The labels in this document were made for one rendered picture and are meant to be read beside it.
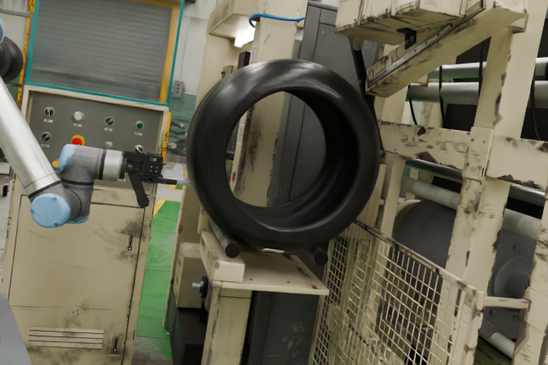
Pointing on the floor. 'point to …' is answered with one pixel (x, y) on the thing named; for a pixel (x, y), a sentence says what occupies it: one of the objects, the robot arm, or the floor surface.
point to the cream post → (257, 145)
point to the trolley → (9, 52)
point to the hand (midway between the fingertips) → (187, 182)
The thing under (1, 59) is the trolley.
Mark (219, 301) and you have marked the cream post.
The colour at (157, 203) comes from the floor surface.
